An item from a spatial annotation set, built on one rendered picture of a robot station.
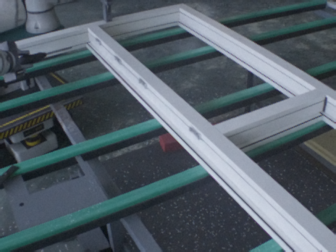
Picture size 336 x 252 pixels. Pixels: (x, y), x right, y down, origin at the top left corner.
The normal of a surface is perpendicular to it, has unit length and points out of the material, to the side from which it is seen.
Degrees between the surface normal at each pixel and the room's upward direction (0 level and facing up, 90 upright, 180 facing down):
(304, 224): 0
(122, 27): 90
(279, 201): 0
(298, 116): 90
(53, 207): 0
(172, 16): 90
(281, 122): 90
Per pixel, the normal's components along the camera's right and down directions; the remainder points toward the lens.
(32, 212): -0.01, -0.83
